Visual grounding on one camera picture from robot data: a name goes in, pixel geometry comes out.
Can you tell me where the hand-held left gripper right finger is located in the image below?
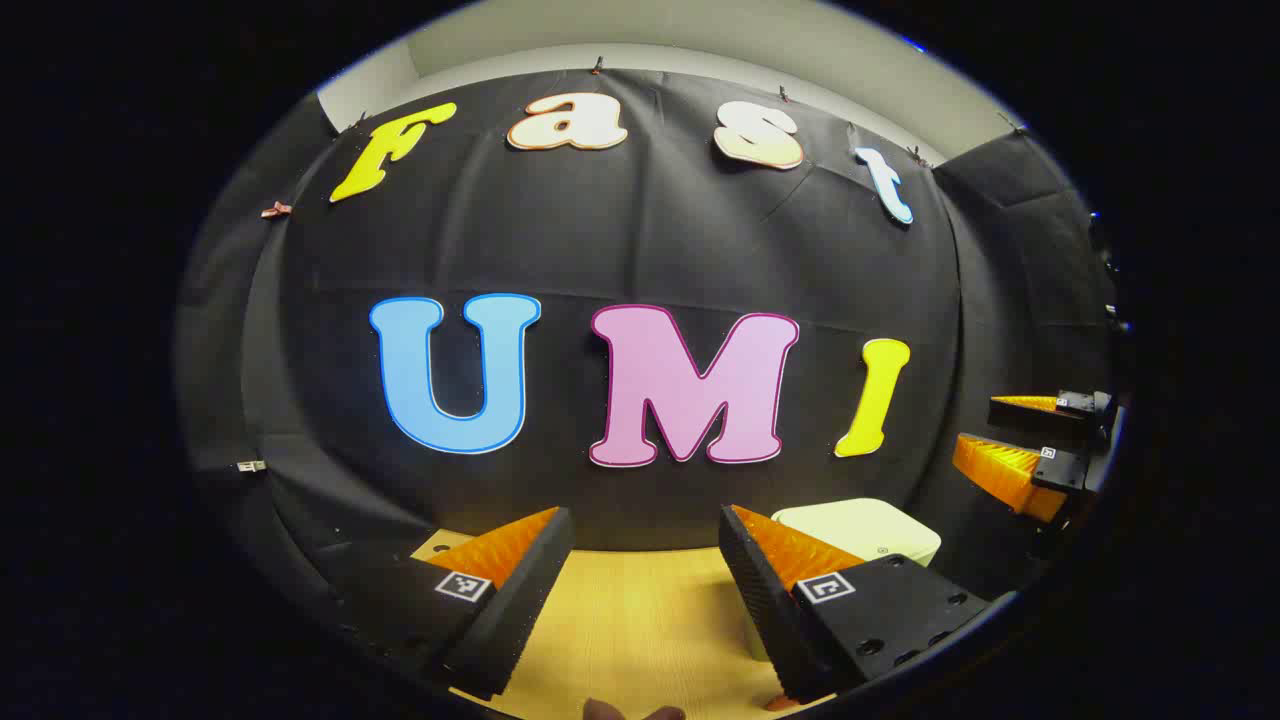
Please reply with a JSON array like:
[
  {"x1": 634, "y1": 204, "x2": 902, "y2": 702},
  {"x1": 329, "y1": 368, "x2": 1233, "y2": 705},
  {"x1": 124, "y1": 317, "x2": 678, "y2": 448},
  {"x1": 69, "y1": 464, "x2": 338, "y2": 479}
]
[{"x1": 718, "y1": 505, "x2": 991, "y2": 703}]

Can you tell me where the wooden desktop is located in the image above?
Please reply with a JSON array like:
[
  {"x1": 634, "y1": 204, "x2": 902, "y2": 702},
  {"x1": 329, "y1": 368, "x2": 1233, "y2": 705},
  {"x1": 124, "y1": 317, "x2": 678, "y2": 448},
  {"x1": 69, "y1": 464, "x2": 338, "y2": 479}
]
[{"x1": 410, "y1": 528, "x2": 831, "y2": 720}]

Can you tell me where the black backdrop cloth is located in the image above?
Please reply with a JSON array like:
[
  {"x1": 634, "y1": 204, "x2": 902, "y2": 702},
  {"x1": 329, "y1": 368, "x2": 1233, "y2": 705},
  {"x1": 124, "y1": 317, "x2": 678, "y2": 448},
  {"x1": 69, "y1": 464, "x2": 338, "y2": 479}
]
[{"x1": 175, "y1": 68, "x2": 1126, "y2": 601}]

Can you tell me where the pale green garbage bin lid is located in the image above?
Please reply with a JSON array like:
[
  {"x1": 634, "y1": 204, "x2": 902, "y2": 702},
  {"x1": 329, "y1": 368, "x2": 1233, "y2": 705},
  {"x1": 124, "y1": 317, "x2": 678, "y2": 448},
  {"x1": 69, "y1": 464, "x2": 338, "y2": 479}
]
[{"x1": 772, "y1": 498, "x2": 943, "y2": 563}]

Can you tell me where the pale green desktop garbage bin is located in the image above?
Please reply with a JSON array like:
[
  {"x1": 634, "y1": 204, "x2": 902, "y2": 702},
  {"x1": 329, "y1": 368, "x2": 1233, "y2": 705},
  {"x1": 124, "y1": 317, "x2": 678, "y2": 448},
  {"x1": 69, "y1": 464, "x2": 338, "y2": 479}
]
[{"x1": 745, "y1": 540, "x2": 943, "y2": 663}]

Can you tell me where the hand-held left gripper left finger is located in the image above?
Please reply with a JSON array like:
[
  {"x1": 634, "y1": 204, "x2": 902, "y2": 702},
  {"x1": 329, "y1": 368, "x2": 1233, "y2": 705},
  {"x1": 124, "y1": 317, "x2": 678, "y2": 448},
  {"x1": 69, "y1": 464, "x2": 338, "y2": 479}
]
[{"x1": 315, "y1": 507, "x2": 576, "y2": 701}]

